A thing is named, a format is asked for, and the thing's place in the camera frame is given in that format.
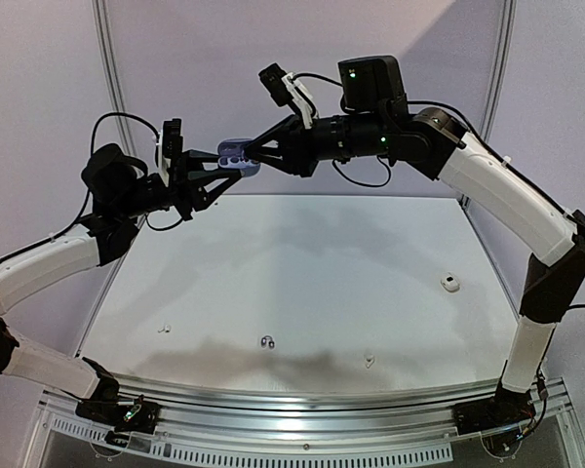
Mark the white earbud charging case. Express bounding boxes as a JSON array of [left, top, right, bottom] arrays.
[[440, 273, 461, 293]]

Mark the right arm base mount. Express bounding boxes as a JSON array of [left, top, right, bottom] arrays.
[[451, 387, 535, 435]]

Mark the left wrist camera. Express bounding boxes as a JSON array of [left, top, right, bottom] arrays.
[[156, 118, 183, 187]]

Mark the silver ear-hook earbud pair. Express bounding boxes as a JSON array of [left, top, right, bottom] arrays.
[[260, 335, 276, 349]]

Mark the front aluminium rail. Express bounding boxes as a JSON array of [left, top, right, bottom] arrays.
[[118, 375, 495, 440]]

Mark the right aluminium frame post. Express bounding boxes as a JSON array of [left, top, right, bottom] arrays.
[[458, 0, 518, 209]]

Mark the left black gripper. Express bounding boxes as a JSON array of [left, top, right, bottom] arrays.
[[115, 148, 241, 220]]

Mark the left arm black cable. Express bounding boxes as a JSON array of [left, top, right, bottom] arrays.
[[62, 111, 189, 245]]

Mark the blue-grey earbud charging case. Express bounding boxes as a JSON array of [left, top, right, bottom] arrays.
[[217, 138, 260, 177]]

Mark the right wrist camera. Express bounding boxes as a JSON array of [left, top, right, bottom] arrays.
[[258, 63, 319, 130]]

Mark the perforated cable tray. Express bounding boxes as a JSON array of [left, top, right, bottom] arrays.
[[39, 416, 453, 467]]

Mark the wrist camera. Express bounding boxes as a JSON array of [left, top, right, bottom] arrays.
[[258, 63, 319, 130], [156, 118, 183, 187]]

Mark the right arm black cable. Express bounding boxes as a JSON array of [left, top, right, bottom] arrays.
[[292, 71, 585, 309]]

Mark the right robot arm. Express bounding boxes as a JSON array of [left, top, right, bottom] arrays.
[[248, 56, 585, 425]]

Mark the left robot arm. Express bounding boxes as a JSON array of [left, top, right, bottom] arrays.
[[0, 143, 257, 423]]

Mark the aluminium frame post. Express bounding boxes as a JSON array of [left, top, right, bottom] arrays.
[[458, 0, 518, 209], [92, 0, 147, 157]]

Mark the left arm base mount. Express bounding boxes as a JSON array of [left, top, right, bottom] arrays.
[[75, 387, 162, 434]]

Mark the white earbud right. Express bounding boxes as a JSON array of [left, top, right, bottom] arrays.
[[364, 354, 375, 369]]

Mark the left aluminium frame post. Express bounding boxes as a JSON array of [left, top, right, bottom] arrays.
[[92, 0, 147, 157]]

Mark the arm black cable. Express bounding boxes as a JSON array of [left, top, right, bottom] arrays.
[[62, 111, 189, 245], [292, 71, 585, 309]]

